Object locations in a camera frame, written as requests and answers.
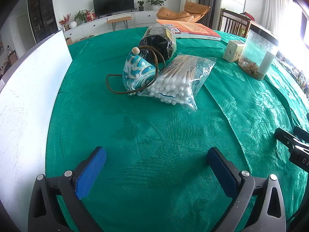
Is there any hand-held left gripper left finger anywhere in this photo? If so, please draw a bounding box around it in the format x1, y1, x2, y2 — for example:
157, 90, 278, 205
28, 146, 107, 232

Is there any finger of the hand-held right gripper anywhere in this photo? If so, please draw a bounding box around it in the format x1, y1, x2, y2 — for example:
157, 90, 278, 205
275, 127, 301, 154
293, 125, 309, 141

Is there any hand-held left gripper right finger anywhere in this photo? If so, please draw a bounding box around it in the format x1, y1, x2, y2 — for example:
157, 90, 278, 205
207, 147, 286, 232

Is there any white storage box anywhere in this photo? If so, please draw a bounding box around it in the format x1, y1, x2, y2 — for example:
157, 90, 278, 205
0, 29, 73, 232

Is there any small cream box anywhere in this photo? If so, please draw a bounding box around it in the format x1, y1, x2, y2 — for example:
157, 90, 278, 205
222, 40, 246, 64

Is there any bag of cotton swabs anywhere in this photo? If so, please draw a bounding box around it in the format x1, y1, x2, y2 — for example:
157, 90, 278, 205
138, 53, 217, 113

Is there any blue patterned pouch with cord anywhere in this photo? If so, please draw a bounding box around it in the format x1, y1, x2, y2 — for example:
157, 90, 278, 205
106, 45, 167, 96

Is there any black item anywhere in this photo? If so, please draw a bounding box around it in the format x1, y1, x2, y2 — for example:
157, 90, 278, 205
138, 24, 177, 63

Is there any green patterned tablecloth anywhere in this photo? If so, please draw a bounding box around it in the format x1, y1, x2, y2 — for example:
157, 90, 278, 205
45, 26, 309, 232

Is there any clear jar with black lid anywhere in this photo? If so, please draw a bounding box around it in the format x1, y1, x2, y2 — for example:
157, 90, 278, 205
238, 20, 280, 81

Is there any white sheer curtain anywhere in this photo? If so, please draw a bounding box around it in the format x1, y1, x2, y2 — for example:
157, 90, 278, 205
259, 0, 294, 33

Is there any dark wooden chair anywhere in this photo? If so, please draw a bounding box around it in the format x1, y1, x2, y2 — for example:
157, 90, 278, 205
220, 8, 251, 38

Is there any orange book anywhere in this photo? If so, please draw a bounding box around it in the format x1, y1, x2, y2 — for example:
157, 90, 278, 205
156, 19, 222, 41

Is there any white television cabinet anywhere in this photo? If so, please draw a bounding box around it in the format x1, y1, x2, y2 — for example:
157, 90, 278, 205
63, 10, 169, 41

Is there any red flower arrangement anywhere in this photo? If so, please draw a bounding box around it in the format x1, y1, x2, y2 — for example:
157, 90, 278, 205
59, 13, 71, 31

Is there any wooden stool with metal legs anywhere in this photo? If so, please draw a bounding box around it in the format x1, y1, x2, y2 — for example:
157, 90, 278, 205
107, 16, 132, 32

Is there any potted plant with red decorations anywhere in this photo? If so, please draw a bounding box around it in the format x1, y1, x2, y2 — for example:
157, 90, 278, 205
74, 10, 97, 25

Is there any orange lounge chair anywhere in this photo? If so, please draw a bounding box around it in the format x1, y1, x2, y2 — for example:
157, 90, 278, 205
157, 1, 211, 23

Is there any black flat television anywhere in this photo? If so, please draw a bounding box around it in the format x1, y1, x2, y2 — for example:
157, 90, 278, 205
93, 0, 135, 17

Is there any dark display cabinet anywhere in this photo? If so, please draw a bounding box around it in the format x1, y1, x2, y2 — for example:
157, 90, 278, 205
27, 0, 59, 45

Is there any large green potted plant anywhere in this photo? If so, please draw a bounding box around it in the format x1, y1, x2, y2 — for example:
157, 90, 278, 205
145, 0, 167, 10

